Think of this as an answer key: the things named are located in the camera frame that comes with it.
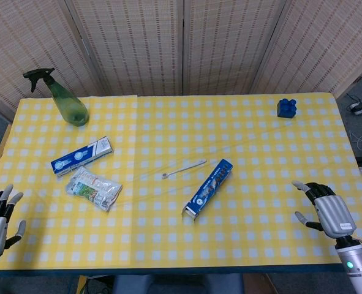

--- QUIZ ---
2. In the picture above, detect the blue white paper box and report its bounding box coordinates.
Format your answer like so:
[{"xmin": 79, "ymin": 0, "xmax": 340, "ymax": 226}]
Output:
[{"xmin": 182, "ymin": 158, "xmax": 233, "ymax": 223}]

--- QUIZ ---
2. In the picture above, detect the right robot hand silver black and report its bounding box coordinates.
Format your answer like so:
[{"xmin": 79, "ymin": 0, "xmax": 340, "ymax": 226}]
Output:
[{"xmin": 292, "ymin": 180, "xmax": 357, "ymax": 240}]

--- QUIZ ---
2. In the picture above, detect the blue toy building block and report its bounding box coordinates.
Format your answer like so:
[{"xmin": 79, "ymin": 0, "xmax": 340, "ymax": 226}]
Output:
[{"xmin": 276, "ymin": 97, "xmax": 297, "ymax": 118}]

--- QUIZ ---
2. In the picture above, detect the blue white toothpaste box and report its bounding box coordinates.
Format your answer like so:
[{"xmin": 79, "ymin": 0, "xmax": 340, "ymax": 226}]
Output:
[{"xmin": 50, "ymin": 136, "xmax": 114, "ymax": 178}]

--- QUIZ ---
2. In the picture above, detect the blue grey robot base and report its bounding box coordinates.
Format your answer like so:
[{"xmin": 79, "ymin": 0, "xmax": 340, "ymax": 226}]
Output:
[{"xmin": 111, "ymin": 273, "xmax": 244, "ymax": 294}]

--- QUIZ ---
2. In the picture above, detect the yellow checkered tablecloth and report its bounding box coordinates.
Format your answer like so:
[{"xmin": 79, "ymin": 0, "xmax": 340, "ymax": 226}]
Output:
[
  {"xmin": 129, "ymin": 91, "xmax": 362, "ymax": 268},
  {"xmin": 0, "ymin": 94, "xmax": 138, "ymax": 271}
]

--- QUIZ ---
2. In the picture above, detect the clear snack packet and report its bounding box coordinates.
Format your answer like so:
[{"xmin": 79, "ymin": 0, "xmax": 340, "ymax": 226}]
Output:
[{"xmin": 64, "ymin": 166, "xmax": 123, "ymax": 213}]

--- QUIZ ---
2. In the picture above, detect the bamboo folding screen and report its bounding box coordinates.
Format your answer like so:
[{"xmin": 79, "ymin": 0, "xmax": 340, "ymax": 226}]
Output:
[{"xmin": 0, "ymin": 0, "xmax": 362, "ymax": 122}]

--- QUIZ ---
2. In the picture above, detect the black plug with cable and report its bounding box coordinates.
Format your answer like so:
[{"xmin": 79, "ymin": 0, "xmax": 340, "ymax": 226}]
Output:
[{"xmin": 345, "ymin": 92, "xmax": 362, "ymax": 113}]

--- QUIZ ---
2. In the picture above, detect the green spray bottle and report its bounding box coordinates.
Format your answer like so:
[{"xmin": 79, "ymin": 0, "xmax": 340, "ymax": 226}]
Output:
[{"xmin": 23, "ymin": 67, "xmax": 90, "ymax": 127}]

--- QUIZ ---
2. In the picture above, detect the white plastic spoon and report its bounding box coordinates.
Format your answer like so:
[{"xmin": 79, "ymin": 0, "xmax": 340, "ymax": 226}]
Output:
[{"xmin": 162, "ymin": 159, "xmax": 208, "ymax": 179}]

